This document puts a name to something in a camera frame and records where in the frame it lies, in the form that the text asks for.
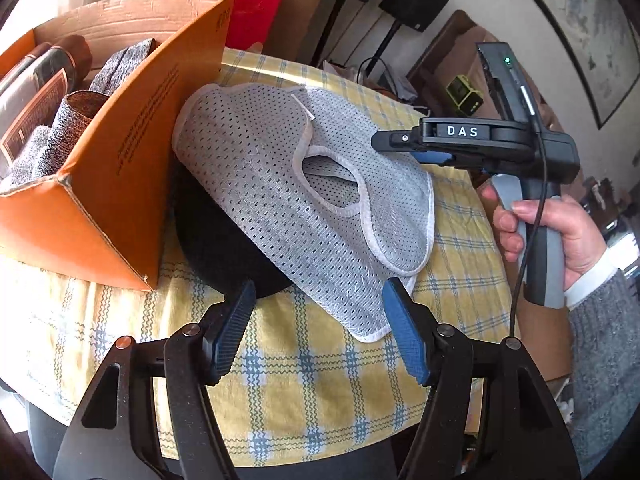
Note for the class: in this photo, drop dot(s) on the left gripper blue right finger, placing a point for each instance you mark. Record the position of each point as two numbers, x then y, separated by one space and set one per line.
412 326

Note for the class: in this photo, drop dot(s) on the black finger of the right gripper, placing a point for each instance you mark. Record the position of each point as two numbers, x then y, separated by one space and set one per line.
392 141

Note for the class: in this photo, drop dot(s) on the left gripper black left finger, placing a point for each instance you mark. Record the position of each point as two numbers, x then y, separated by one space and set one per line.
224 326

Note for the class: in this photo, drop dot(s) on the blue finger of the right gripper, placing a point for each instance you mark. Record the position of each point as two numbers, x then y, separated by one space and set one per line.
434 158

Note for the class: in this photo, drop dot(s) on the black garment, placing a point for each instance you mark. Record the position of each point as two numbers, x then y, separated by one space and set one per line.
217 250

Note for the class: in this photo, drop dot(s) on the grey mesh vest white trim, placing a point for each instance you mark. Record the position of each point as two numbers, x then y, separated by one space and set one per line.
295 171

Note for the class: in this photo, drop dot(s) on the small grey knit cloth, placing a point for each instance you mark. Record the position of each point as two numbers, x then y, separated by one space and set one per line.
21 170

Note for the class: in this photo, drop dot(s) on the grey sweater right forearm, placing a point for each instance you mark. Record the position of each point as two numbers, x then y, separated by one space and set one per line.
604 320

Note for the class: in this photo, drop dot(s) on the person's right hand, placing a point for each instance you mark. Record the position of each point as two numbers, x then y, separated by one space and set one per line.
586 265

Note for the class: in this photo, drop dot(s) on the green black radio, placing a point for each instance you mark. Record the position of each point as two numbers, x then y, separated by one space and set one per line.
466 98

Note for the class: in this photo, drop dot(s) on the brown sofa with cushions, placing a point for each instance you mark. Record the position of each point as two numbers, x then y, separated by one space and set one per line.
452 53

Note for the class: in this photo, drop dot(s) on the brown cardboard box right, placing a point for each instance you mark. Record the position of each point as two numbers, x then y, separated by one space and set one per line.
545 332

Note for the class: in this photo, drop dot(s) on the right black speaker on stand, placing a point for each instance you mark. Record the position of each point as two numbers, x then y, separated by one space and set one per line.
414 14

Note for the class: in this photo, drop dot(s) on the large brown carton behind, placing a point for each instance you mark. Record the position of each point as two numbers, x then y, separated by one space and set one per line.
296 29

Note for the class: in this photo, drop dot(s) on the framed ink painting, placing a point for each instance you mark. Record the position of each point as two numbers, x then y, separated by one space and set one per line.
603 47

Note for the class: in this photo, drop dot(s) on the orange cardboard box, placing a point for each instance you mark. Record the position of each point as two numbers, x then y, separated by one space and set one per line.
101 217

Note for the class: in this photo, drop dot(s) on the red Ferrero Collection box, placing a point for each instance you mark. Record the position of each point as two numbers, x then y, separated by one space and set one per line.
251 22

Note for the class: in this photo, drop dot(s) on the clear bottle copper cap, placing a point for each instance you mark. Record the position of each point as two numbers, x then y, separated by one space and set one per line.
34 97
21 66

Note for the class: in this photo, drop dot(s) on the black camera unit green LED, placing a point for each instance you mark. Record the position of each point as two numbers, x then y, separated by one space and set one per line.
507 85

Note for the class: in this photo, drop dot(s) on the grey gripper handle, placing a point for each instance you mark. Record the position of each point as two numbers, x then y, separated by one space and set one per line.
543 279

